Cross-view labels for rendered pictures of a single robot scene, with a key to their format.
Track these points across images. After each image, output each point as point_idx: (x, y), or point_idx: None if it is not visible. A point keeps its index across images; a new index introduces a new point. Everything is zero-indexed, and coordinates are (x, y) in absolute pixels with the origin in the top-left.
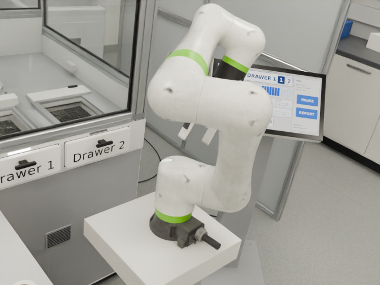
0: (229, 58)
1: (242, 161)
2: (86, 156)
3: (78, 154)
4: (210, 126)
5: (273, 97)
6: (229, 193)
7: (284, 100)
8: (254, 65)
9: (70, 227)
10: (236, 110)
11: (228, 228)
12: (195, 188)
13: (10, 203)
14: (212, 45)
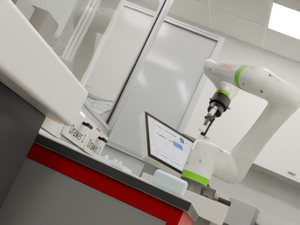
0: (225, 91)
1: (273, 131)
2: (90, 146)
3: (91, 140)
4: (277, 102)
5: (180, 150)
6: (248, 160)
7: (185, 155)
8: (167, 125)
9: None
10: (295, 93)
11: None
12: (224, 157)
13: None
14: None
